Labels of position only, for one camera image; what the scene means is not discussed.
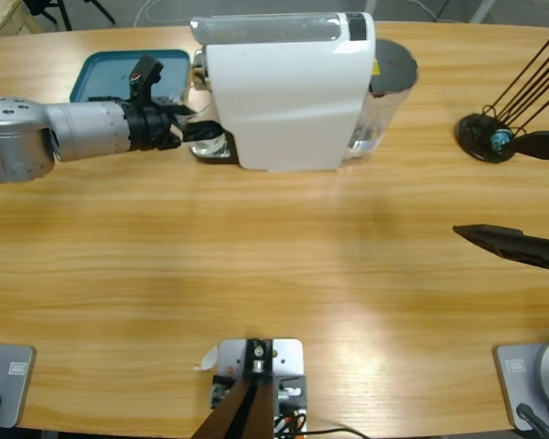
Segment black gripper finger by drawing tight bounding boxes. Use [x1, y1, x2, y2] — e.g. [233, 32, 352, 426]
[452, 223, 549, 276]
[182, 119, 226, 144]
[511, 129, 549, 162]
[162, 102, 199, 119]

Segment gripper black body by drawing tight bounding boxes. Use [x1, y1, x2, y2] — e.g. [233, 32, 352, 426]
[125, 102, 185, 152]

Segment clear glass cup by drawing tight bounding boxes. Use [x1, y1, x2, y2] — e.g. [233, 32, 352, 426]
[171, 86, 232, 159]

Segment white capsule coffee machine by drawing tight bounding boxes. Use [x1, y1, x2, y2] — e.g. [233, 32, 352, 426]
[189, 11, 377, 175]

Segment metal drip tray grille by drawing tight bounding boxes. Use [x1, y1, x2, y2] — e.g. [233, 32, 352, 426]
[189, 136, 235, 165]

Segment teal plastic tray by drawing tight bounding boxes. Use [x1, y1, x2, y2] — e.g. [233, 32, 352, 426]
[68, 48, 192, 105]

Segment black capsule holder with rods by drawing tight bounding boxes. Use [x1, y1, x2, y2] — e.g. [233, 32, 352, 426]
[455, 29, 549, 164]

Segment black stand legs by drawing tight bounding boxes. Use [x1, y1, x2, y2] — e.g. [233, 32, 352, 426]
[25, 0, 118, 27]

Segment clear water tank dark lid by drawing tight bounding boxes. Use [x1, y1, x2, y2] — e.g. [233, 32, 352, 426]
[345, 38, 420, 161]

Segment light wooden crate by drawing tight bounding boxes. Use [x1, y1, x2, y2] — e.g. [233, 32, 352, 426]
[0, 0, 43, 41]

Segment white paper tag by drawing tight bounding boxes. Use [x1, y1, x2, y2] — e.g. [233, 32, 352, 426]
[191, 345, 220, 372]

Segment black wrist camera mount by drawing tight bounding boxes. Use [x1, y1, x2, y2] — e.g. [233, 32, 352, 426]
[128, 54, 165, 111]

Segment white floor cable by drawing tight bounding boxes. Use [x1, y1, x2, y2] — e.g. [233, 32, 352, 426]
[134, 0, 202, 27]
[414, 0, 440, 22]

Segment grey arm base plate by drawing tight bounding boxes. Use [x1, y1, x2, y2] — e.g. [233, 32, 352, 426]
[492, 337, 549, 432]
[0, 342, 37, 430]

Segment white block with dark post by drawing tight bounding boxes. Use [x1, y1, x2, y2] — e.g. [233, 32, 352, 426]
[191, 337, 308, 439]

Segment thin black cable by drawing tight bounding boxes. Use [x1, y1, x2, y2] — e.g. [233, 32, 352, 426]
[301, 426, 371, 439]

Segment orange cable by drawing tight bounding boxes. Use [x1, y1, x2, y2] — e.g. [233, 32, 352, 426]
[274, 409, 306, 434]

